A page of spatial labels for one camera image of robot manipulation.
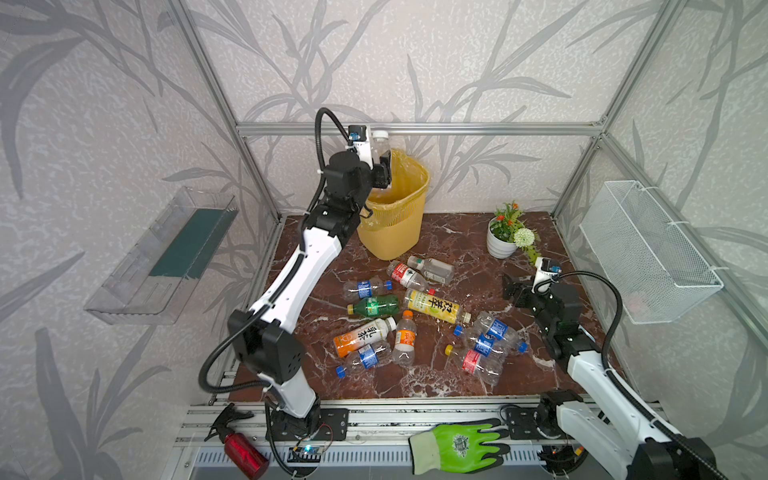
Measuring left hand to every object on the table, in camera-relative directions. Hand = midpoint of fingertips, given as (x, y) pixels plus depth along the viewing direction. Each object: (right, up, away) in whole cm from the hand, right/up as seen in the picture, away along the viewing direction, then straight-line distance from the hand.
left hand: (383, 141), depth 70 cm
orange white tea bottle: (-5, -51, +15) cm, 53 cm away
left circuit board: (-19, -76, +2) cm, 78 cm away
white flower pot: (+37, -26, +32) cm, 55 cm away
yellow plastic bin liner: (+5, -12, +16) cm, 20 cm away
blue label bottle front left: (-5, -55, +11) cm, 56 cm away
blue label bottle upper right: (+32, -50, +15) cm, 61 cm away
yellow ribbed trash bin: (+2, -24, +38) cm, 45 cm away
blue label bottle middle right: (+28, -53, +12) cm, 61 cm away
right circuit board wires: (+42, -75, -1) cm, 86 cm away
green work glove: (+20, -72, -1) cm, 75 cm away
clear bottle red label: (+6, -35, +26) cm, 44 cm away
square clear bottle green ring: (+15, -34, +32) cm, 49 cm away
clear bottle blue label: (-8, -39, +24) cm, 46 cm away
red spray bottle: (-32, -72, -3) cm, 79 cm away
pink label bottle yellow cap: (+28, -59, +11) cm, 66 cm away
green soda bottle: (-4, -44, +21) cm, 49 cm away
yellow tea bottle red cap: (+14, -43, +19) cm, 49 cm away
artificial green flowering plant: (+40, -18, +28) cm, 52 cm away
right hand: (+37, -31, +13) cm, 50 cm away
